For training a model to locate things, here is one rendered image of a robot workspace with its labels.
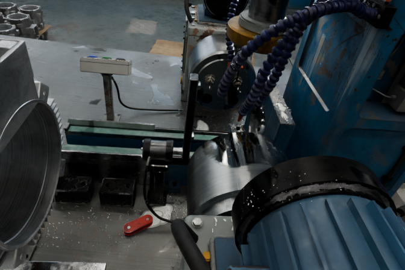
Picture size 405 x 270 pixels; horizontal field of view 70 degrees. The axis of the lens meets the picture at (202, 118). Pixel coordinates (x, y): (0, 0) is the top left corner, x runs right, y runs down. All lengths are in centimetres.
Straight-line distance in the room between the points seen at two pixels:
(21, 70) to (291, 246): 30
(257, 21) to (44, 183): 55
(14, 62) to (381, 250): 35
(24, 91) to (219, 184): 37
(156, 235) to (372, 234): 68
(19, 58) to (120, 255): 65
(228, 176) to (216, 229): 12
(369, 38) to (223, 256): 51
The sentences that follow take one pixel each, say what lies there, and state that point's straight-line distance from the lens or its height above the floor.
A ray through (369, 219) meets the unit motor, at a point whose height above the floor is 135.
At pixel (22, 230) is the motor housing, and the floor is 124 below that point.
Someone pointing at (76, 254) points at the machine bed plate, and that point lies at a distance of 90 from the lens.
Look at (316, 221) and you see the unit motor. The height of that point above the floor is 135.
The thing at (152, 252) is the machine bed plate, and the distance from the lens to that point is 87.
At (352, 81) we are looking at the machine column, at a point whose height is 129.
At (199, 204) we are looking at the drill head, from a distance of 58.
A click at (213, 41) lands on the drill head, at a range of 112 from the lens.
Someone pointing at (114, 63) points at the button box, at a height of 107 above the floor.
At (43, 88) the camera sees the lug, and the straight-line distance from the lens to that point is 38.
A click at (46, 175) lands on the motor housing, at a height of 125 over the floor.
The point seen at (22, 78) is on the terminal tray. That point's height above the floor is 141.
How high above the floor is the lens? 157
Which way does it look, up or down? 37 degrees down
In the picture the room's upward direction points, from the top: 8 degrees clockwise
